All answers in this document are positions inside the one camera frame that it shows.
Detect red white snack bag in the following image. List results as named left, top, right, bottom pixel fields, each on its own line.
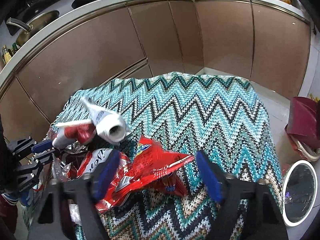
left=51, top=147, right=131, bottom=181

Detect red white crushed cup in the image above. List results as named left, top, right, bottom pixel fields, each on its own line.
left=52, top=119, right=96, bottom=149

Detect red snack wrapper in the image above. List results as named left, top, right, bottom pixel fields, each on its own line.
left=95, top=136, right=194, bottom=213

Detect white paper cup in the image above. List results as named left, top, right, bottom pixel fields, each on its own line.
left=80, top=96, right=132, bottom=145

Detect white rimmed trash bin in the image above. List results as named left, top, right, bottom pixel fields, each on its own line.
left=283, top=160, right=318, bottom=227

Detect brown kitchen cabinets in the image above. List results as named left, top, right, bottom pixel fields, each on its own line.
left=1, top=0, right=311, bottom=140

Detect zigzag knitted table cloth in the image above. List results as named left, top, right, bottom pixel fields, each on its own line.
left=55, top=72, right=283, bottom=239

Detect white basket under dustpan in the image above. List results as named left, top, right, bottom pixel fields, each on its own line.
left=287, top=135, right=319, bottom=162

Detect oil bottles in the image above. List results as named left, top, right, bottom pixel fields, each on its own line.
left=2, top=42, right=19, bottom=64

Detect maroon dustpan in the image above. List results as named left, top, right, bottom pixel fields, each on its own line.
left=286, top=96, right=319, bottom=148

